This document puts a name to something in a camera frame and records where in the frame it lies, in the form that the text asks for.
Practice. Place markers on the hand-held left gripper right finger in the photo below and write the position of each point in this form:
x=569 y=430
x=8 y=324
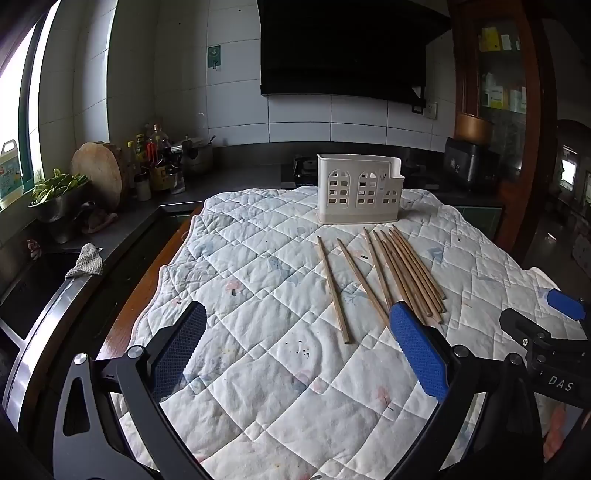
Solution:
x=420 y=353

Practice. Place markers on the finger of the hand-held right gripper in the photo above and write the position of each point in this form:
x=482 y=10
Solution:
x=521 y=325
x=565 y=304

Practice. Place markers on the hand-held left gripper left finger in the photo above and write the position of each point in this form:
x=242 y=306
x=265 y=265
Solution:
x=184 y=344

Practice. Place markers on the bunch of wooden chopsticks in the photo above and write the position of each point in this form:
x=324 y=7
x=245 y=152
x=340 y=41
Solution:
x=406 y=272

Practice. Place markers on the white plastic utensil holder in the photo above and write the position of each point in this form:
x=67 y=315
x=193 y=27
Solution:
x=360 y=189

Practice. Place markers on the white quilted blanket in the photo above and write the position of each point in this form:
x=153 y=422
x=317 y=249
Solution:
x=277 y=369

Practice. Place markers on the green base cabinet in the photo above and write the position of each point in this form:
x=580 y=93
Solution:
x=480 y=219

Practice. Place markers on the grey dishcloth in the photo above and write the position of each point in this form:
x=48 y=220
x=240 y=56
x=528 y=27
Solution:
x=85 y=263

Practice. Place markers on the pink rag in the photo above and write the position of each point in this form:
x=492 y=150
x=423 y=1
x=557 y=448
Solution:
x=99 y=221

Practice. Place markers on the small white jar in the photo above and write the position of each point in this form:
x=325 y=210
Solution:
x=143 y=190

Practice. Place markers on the steel kitchen sink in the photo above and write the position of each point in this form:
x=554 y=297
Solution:
x=27 y=295

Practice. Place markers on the wooden glass-door cabinet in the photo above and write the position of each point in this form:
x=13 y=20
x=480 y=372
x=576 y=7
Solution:
x=540 y=138

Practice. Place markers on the black rice cooker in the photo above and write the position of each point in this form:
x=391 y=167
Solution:
x=468 y=164

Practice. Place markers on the dark kitchen counter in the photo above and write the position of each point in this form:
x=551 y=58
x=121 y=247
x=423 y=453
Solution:
x=249 y=177

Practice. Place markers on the cluster of condiment bottles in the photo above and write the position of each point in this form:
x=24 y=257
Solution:
x=157 y=161

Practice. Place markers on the steel bowl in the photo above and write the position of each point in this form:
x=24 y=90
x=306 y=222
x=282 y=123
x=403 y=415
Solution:
x=55 y=210

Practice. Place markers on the metal cooking pot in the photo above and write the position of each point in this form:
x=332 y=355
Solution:
x=198 y=157

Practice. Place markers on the round wooden cutting board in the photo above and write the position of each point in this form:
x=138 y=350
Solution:
x=94 y=175

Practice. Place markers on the copper-coloured pot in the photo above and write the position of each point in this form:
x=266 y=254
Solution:
x=473 y=129

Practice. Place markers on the green leafy vegetables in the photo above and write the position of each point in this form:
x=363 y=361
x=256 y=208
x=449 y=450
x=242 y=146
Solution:
x=55 y=184

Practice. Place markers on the window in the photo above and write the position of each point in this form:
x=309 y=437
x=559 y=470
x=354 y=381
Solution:
x=18 y=92

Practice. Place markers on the black range hood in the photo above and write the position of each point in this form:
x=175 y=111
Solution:
x=341 y=46

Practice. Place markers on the white wall socket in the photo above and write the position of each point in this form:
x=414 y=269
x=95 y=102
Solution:
x=431 y=110

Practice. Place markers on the green wall hook sticker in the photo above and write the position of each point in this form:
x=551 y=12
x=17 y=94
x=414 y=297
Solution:
x=214 y=55

